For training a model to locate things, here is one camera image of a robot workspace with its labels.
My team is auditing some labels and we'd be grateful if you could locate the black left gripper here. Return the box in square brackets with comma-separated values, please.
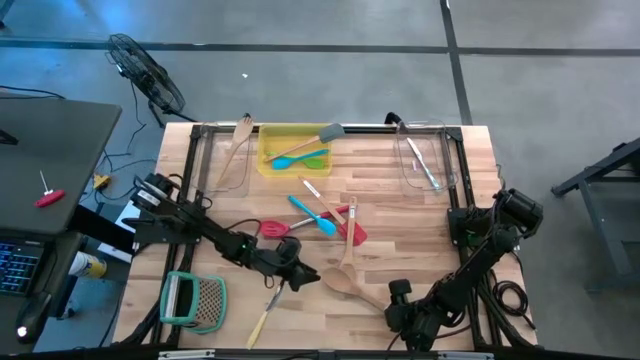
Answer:
[260, 238, 322, 294]

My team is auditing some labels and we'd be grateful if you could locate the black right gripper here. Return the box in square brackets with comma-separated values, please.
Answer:
[383, 278, 454, 353]

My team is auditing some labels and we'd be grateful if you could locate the wooden spoon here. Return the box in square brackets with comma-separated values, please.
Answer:
[320, 266, 387, 312]

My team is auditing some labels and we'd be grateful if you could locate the labelled wooden slotted fork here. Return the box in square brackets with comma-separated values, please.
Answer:
[339, 195, 360, 281]

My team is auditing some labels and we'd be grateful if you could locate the blue silicone spatula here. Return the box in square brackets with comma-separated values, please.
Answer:
[286, 194, 338, 238]
[271, 148, 331, 172]

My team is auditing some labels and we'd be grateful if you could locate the knife with cream handle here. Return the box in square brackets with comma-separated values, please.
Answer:
[245, 282, 287, 351]

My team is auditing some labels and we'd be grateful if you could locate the red spatula wooden handle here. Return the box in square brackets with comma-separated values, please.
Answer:
[297, 174, 369, 248]

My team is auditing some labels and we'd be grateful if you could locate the green silicone spatula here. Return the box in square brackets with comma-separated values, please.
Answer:
[265, 151, 326, 171]

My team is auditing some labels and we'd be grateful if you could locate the teal framed grater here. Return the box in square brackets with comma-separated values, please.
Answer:
[158, 270, 229, 335]

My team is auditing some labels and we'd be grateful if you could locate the clear plastic bin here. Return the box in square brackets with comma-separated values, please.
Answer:
[394, 121, 460, 194]
[192, 123, 254, 196]

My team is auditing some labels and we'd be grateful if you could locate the yellow plastic bin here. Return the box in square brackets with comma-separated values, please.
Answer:
[256, 123, 335, 179]

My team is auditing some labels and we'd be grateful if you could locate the yellow white can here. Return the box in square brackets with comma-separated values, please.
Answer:
[67, 250, 109, 280]

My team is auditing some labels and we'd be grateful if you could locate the black side table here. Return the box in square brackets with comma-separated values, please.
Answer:
[549, 135, 640, 294]

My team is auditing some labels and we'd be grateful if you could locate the black floor fan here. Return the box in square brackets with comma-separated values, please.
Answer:
[104, 32, 199, 129]

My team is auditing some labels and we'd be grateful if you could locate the black computer mouse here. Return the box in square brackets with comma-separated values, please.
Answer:
[14, 292, 54, 345]

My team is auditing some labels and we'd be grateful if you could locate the black desk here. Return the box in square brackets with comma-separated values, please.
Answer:
[0, 92, 124, 239]

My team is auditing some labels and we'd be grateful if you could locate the laptop keyboard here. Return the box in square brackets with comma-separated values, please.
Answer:
[0, 239, 41, 297]

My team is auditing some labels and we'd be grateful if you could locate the red slotted turner metal handle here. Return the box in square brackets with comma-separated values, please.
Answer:
[258, 203, 351, 240]

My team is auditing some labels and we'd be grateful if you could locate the black coiled cable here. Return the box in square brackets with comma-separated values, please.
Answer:
[479, 269, 539, 331]

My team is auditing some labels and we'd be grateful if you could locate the red T-handle tool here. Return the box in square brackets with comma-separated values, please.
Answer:
[33, 169, 67, 209]

